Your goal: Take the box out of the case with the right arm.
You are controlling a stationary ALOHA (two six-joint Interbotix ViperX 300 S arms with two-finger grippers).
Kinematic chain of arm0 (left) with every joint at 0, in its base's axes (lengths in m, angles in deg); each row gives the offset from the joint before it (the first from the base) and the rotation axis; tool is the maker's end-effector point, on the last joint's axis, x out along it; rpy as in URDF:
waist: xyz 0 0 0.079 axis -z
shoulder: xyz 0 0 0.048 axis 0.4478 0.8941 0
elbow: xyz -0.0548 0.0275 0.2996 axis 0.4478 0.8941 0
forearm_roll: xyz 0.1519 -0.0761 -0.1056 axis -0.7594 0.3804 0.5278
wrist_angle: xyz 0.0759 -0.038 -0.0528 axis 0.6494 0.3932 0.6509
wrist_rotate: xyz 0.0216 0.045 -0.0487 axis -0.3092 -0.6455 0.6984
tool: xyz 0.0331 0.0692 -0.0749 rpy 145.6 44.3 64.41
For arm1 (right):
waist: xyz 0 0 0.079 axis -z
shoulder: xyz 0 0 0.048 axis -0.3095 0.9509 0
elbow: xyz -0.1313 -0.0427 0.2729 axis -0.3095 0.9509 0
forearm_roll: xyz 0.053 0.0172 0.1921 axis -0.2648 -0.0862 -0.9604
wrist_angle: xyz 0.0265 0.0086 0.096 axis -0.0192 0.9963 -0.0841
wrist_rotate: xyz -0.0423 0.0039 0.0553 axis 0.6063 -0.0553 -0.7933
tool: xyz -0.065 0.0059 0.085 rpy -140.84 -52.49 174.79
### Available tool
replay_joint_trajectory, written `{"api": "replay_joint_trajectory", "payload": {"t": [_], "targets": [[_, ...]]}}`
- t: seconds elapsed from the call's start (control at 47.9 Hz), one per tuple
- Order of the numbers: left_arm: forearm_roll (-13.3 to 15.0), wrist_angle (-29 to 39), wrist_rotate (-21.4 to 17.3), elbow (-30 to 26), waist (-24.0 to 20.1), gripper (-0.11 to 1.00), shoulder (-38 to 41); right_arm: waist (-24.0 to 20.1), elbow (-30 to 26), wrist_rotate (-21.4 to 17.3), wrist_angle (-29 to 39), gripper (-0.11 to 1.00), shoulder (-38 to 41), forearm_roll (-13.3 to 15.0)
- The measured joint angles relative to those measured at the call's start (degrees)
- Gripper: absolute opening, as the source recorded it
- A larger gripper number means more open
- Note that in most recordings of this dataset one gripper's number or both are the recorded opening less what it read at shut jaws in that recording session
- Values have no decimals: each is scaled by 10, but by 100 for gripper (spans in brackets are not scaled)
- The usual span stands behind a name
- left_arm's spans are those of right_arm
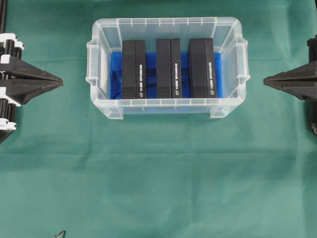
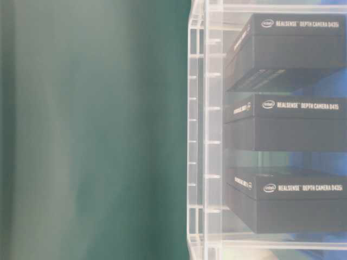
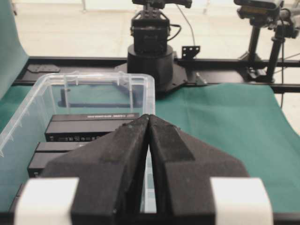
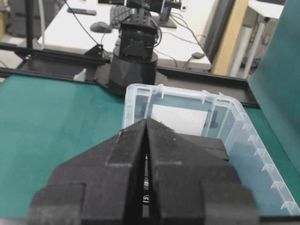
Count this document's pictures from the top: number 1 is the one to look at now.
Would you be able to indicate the small dark pointed object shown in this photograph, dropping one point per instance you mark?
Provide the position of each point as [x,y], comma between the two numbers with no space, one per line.
[60,232]

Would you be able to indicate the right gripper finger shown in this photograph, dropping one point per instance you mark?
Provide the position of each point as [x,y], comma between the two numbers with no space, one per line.
[302,92]
[307,72]

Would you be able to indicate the green table cloth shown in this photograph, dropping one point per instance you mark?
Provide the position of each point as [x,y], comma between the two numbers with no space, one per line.
[252,174]

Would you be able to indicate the blue cloth liner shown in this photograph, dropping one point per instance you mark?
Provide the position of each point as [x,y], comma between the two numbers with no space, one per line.
[151,81]

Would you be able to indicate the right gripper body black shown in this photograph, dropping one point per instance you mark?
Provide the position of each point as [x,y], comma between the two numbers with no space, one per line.
[312,44]

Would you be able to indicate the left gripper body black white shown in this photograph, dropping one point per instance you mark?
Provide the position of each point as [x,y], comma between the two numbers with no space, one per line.
[9,47]

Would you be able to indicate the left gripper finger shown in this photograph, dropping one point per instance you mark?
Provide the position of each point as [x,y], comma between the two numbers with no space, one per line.
[22,94]
[23,70]

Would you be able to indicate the black box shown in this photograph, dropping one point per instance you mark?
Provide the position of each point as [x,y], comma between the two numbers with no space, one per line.
[169,78]
[202,68]
[134,69]

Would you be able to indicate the clear plastic storage case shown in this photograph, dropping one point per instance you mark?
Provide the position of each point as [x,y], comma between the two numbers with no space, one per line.
[107,37]

